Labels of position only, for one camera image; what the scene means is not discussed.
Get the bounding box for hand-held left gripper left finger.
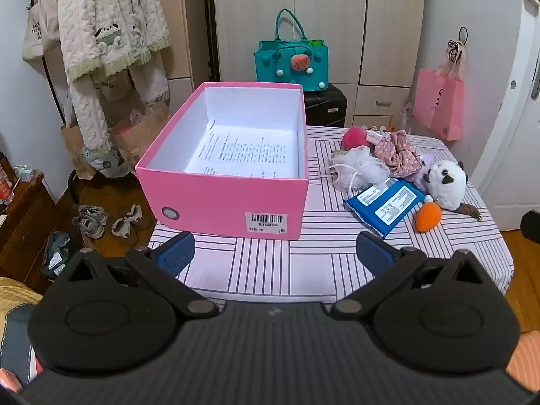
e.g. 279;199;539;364
63;231;220;318

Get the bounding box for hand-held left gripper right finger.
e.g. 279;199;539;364
329;231;486;321

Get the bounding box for blue wipes packet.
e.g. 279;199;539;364
344;179;427;237

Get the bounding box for orange makeup sponge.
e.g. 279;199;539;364
415;201;443;233

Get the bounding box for pink cardboard box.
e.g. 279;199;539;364
135;82;311;241

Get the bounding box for white mesh bath pouf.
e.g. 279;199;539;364
325;145;391;190

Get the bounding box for panda plush toy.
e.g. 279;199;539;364
424;159;469;212

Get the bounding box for purple plush toy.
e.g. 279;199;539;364
411;154;435;192

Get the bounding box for pink floral scrunchie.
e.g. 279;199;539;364
373;131;420;178

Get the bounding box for pink fluffy plush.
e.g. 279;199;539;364
341;127;374;153

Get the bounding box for brown hair clip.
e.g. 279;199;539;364
458;202;484;222

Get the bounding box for white door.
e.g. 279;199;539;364
470;0;540;233

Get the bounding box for striped tablecloth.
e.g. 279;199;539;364
147;124;514;304

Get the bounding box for patterned plastic bag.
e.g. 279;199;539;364
82;145;127;178

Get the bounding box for dark plastic bag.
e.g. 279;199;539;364
42;230;72;281

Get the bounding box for brown paper bag green print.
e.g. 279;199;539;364
109;101;169;169

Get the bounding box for printed paper sheet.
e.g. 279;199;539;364
184;120;298;178

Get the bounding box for orange striped cloth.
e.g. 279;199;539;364
506;331;540;393

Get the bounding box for clear plastic bag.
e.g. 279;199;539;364
399;103;416;136

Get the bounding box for plain brown paper bag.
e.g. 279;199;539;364
61;122;98;180

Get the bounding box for black suitcase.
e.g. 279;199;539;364
303;84;347;128

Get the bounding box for pink paper bag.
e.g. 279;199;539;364
412;46;465;142

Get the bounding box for wooden cabinet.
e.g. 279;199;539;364
0;135;57;271

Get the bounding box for patterned bedding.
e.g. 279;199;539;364
0;277;47;393

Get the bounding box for white fleece pants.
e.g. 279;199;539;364
70;55;170;159

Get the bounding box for teal felt handbag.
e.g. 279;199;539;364
254;8;330;93

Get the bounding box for beige cabinet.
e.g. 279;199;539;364
158;0;204;84

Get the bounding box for grey-white wardrobe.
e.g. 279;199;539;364
213;0;427;129

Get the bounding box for white knit cardigan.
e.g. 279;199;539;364
57;0;171;82

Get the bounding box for canvas tote bag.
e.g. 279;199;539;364
21;0;62;62

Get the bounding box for bunch of hair ties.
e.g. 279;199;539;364
447;26;469;62

